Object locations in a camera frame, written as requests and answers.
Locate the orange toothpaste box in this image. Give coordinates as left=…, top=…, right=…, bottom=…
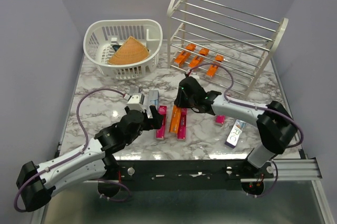
left=169, top=105, right=181, bottom=134
left=205, top=55, right=224, bottom=79
left=173, top=44, right=196, bottom=67
left=189, top=48, right=209, bottom=68

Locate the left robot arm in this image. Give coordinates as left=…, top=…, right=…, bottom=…
left=14, top=105, right=164, bottom=212

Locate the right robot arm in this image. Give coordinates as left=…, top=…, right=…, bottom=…
left=174, top=76, right=300, bottom=178

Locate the cream metal shelf rack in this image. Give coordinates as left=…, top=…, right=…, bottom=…
left=166, top=0, right=289, bottom=97

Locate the pink toothpaste box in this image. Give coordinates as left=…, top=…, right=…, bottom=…
left=156, top=106, right=167, bottom=140
left=215, top=115, right=225, bottom=125
left=177, top=108, right=187, bottom=141

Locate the silver Rio toothpaste box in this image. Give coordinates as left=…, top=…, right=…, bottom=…
left=147, top=89, right=159, bottom=118
left=225, top=120, right=246, bottom=148

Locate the woven orange conical hat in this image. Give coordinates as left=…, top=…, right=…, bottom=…
left=107, top=36, right=150, bottom=65

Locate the white plastic basket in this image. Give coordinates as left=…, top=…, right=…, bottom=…
left=83, top=19, right=163, bottom=80

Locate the dark object in basket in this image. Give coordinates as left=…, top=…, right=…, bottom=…
left=112, top=45, right=121, bottom=52

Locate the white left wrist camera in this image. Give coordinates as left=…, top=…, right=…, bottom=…
left=127, top=93, right=145, bottom=113

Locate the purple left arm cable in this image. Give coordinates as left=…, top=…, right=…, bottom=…
left=13, top=88, right=132, bottom=213

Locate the black mounting base rail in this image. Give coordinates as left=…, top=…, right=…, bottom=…
left=86, top=159, right=274, bottom=192

